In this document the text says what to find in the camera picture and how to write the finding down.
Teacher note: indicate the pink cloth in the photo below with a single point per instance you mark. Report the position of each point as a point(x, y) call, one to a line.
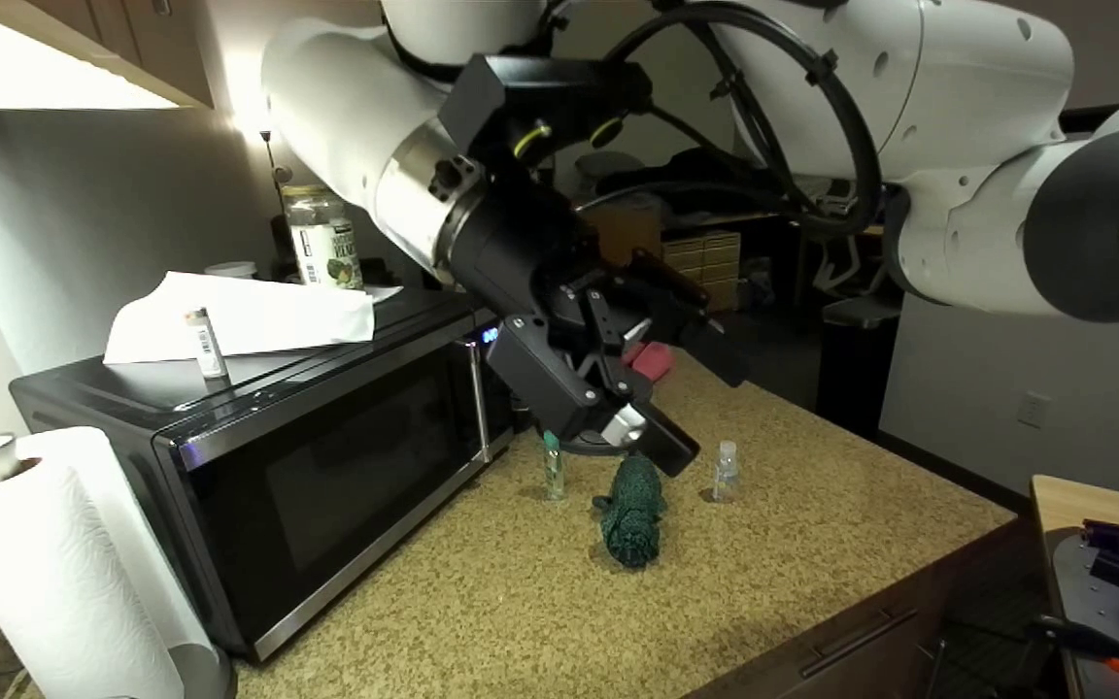
point(655, 359)

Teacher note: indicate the small green bottle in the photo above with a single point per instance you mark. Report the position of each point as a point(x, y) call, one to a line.
point(552, 463)

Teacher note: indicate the white paper on microwave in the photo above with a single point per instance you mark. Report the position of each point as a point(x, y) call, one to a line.
point(251, 317)

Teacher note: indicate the black microwave oven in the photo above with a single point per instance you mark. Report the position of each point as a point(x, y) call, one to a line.
point(288, 482)

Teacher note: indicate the glass jar on microwave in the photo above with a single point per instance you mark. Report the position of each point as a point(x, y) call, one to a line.
point(324, 239)

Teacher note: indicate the paper towel roll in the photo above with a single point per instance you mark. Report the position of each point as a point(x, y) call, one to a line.
point(89, 594)

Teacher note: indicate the small clear bottle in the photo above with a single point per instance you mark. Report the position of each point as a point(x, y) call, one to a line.
point(725, 469)

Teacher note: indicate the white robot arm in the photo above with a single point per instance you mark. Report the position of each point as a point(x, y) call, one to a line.
point(931, 119)

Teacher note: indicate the small vial on microwave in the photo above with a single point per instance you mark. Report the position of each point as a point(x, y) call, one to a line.
point(207, 350)

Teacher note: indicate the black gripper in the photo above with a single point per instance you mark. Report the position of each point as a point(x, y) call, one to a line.
point(565, 323)

